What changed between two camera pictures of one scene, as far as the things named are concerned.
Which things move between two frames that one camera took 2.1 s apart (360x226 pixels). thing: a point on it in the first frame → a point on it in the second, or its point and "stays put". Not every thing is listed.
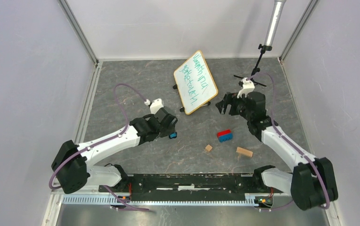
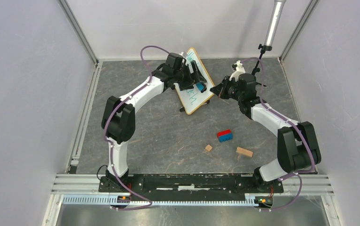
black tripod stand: [264, 49] stays put
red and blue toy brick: [225, 135] stays put
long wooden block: [244, 151] stays put
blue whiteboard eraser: [173, 135] → [200, 86]
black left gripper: [170, 129] → [194, 77]
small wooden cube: [208, 147] stays put
